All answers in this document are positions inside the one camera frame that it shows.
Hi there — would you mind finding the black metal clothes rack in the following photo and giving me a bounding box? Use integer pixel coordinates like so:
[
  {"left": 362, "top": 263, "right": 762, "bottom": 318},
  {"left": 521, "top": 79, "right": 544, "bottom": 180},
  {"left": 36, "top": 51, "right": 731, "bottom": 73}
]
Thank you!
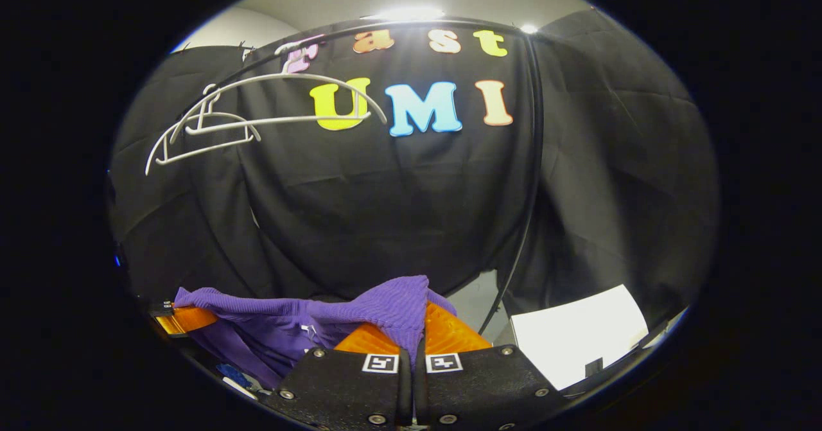
[{"left": 183, "top": 19, "right": 545, "bottom": 335}]

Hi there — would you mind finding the black backdrop cloth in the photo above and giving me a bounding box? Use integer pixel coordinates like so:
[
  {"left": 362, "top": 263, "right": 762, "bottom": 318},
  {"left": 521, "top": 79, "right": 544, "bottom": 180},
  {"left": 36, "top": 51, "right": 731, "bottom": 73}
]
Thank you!
[{"left": 109, "top": 8, "right": 720, "bottom": 329}]

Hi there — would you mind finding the purple knit cardigan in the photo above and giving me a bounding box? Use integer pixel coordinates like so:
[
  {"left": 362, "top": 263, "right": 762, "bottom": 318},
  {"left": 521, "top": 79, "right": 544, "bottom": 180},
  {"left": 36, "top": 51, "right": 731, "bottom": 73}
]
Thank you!
[{"left": 173, "top": 275, "right": 458, "bottom": 390}]

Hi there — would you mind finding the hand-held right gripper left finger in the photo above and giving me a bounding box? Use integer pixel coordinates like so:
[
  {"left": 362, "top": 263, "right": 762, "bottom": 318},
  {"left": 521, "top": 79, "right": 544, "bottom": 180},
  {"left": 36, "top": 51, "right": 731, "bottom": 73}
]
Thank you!
[{"left": 260, "top": 323, "right": 413, "bottom": 431}]

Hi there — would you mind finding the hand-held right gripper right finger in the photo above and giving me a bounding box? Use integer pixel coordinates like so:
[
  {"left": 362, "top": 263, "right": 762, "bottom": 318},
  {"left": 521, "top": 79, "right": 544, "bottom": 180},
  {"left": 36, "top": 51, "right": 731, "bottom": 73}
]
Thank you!
[{"left": 414, "top": 301, "right": 569, "bottom": 431}]

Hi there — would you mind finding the white box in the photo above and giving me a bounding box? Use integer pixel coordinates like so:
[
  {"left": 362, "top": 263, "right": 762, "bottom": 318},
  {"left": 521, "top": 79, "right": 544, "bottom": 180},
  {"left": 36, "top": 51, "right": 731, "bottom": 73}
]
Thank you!
[{"left": 511, "top": 284, "right": 651, "bottom": 391}]

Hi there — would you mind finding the white plastic clothes hanger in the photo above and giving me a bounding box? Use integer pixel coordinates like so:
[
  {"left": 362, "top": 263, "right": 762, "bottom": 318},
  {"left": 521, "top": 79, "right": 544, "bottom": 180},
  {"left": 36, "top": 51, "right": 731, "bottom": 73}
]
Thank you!
[
  {"left": 168, "top": 41, "right": 389, "bottom": 146},
  {"left": 145, "top": 84, "right": 263, "bottom": 176}
]

